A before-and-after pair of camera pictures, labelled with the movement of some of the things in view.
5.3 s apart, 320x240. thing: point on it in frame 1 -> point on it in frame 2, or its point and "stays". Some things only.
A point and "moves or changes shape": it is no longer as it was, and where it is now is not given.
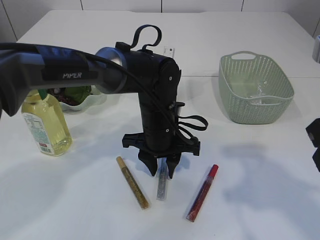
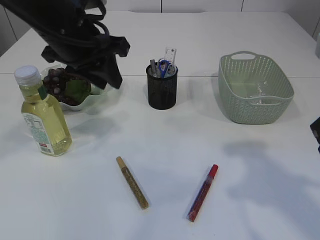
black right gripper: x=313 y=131 -> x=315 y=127
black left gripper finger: x=172 y=162 -> x=110 y=70
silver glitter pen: x=162 y=176 moves or changes shape
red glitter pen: x=201 y=194 stays
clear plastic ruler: x=170 y=52 stays
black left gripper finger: x=150 y=159 -> x=94 y=74
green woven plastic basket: x=255 y=89 stays
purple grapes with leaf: x=70 y=96 stays
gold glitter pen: x=143 y=203 stays
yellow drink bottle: x=46 y=122 stays
